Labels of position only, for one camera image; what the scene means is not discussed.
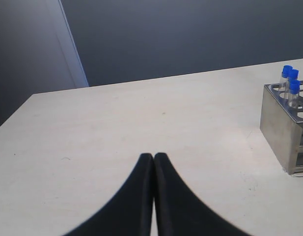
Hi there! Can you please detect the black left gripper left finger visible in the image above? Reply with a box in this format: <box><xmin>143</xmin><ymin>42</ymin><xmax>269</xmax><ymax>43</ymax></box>
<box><xmin>67</xmin><ymin>153</ymin><xmax>154</xmax><ymax>236</ymax></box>

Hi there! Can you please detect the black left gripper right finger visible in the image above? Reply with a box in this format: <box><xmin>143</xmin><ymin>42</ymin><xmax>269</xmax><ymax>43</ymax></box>
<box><xmin>154</xmin><ymin>152</ymin><xmax>248</xmax><ymax>236</ymax></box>

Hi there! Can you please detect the blue capped test tube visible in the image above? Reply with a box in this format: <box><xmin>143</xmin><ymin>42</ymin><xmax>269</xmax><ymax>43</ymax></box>
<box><xmin>288</xmin><ymin>80</ymin><xmax>301</xmax><ymax>109</ymax></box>
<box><xmin>284</xmin><ymin>69</ymin><xmax>299</xmax><ymax>99</ymax></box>
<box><xmin>278</xmin><ymin>65</ymin><xmax>293</xmax><ymax>91</ymax></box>

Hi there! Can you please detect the stainless steel test tube rack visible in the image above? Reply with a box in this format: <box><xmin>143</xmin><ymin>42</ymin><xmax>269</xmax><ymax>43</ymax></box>
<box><xmin>260</xmin><ymin>81</ymin><xmax>303</xmax><ymax>175</ymax></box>

